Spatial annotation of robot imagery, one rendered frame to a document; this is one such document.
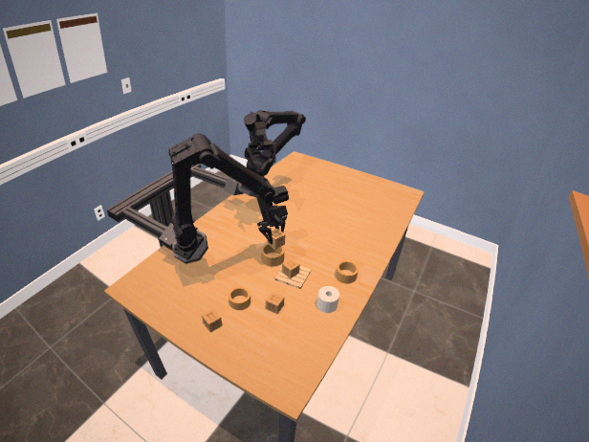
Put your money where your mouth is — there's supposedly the grey cylinder with pale top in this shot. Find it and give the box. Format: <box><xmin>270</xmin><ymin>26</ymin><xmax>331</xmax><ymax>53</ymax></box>
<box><xmin>317</xmin><ymin>286</ymin><xmax>339</xmax><ymax>313</ymax></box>

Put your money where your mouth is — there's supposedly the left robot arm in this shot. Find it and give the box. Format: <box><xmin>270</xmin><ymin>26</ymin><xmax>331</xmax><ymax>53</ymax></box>
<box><xmin>244</xmin><ymin>110</ymin><xmax>306</xmax><ymax>176</ymax></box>

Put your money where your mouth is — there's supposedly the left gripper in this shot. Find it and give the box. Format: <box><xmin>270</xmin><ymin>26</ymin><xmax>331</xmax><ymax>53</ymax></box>
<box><xmin>244</xmin><ymin>140</ymin><xmax>277</xmax><ymax>166</ymax></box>

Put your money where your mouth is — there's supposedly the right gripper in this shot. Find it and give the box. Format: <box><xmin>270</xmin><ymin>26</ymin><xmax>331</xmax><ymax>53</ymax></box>
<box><xmin>257</xmin><ymin>219</ymin><xmax>286</xmax><ymax>244</ymax></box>

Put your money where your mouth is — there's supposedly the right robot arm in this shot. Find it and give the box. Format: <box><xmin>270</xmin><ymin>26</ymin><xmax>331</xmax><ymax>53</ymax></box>
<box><xmin>168</xmin><ymin>133</ymin><xmax>289</xmax><ymax>259</ymax></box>

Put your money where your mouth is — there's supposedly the small wooden pallet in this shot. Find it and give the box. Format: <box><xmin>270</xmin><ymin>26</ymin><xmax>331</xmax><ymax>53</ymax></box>
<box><xmin>275</xmin><ymin>266</ymin><xmax>312</xmax><ymax>289</ymax></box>

